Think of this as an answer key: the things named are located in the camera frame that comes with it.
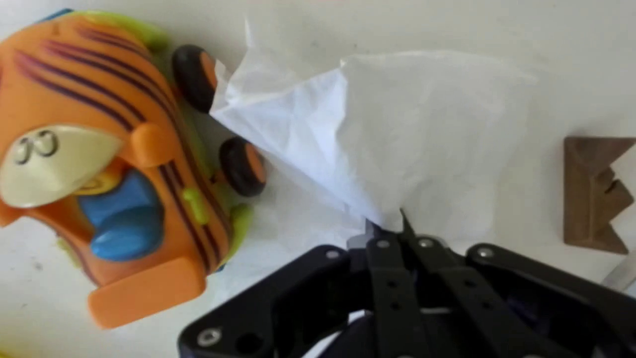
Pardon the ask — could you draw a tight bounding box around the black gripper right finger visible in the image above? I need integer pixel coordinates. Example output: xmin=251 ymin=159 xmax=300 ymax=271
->
xmin=400 ymin=221 xmax=549 ymax=358

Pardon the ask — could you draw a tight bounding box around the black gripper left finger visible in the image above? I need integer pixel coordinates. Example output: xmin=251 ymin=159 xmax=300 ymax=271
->
xmin=366 ymin=229 xmax=425 ymax=358

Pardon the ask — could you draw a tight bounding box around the white paper napkin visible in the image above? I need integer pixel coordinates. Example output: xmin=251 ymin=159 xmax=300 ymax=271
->
xmin=211 ymin=26 xmax=537 ymax=239

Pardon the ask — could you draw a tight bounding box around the brown wooden block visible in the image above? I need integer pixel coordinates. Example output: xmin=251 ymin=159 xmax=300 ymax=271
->
xmin=563 ymin=137 xmax=634 ymax=255

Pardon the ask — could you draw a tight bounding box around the orange tiger toy car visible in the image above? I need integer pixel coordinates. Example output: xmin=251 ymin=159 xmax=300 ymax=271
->
xmin=0 ymin=10 xmax=266 ymax=328

